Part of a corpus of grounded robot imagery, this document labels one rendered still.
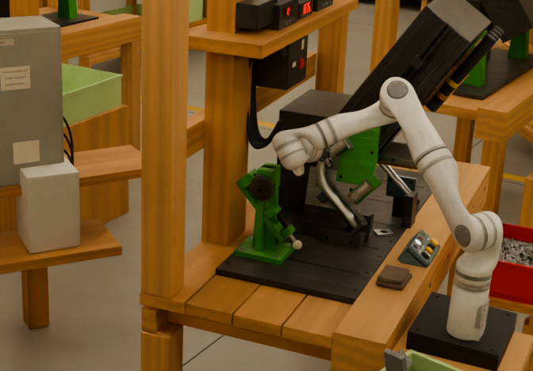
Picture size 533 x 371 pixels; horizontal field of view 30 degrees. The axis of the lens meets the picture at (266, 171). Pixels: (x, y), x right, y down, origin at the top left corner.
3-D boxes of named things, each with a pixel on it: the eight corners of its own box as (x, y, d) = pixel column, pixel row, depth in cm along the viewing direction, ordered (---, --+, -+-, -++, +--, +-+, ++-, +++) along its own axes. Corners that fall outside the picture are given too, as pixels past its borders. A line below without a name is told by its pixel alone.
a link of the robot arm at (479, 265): (483, 204, 249) (473, 264, 256) (455, 210, 245) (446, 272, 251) (510, 218, 242) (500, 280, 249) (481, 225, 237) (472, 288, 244)
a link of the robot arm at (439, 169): (409, 171, 255) (437, 166, 260) (461, 261, 244) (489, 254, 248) (426, 151, 248) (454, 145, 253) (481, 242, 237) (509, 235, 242)
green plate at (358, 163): (378, 185, 311) (388, 119, 309) (371, 187, 304) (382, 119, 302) (342, 179, 315) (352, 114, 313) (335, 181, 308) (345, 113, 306)
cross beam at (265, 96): (315, 75, 385) (316, 52, 382) (158, 177, 271) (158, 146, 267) (303, 73, 386) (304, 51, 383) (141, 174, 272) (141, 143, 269)
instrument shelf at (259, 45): (358, 8, 349) (358, -3, 348) (261, 59, 270) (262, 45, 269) (291, 0, 358) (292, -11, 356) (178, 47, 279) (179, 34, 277)
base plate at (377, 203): (442, 181, 368) (442, 175, 367) (354, 305, 271) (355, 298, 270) (335, 162, 382) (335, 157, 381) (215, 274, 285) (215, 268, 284)
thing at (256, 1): (277, 21, 291) (278, -3, 288) (258, 30, 277) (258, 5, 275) (254, 18, 293) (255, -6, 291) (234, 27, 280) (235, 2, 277)
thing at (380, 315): (486, 203, 385) (491, 166, 380) (381, 395, 253) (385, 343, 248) (450, 196, 390) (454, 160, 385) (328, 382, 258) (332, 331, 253)
